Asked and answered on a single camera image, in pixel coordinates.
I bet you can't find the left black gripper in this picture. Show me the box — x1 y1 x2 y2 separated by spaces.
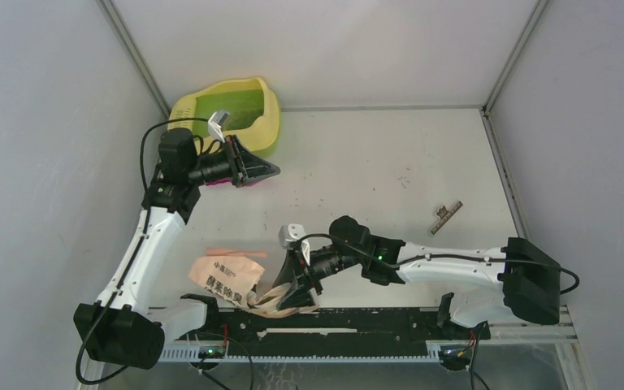
187 135 280 189

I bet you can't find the yellow green litter box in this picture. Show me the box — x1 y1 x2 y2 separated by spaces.
167 77 280 158

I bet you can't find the pink cat litter bag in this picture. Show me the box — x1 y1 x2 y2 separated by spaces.
188 247 319 319

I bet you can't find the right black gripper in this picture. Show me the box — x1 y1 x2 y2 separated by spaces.
272 245 363 314

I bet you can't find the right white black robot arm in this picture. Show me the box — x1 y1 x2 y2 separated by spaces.
273 215 563 338

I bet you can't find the magenta plastic scoop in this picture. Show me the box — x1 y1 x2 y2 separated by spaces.
204 177 275 189

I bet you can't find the white bag sealing clip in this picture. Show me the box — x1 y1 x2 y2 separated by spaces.
430 201 463 236

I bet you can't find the white slotted cable duct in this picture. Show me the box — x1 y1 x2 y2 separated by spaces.
158 343 468 364

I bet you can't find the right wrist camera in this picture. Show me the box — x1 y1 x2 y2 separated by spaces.
278 223 310 266

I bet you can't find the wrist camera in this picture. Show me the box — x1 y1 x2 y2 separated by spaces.
278 223 310 266
207 110 230 143

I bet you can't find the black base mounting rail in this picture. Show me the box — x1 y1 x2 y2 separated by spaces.
169 306 491 358

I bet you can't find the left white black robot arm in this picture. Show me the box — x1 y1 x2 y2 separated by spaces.
73 128 280 370

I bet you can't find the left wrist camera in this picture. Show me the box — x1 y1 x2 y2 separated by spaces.
207 110 230 143

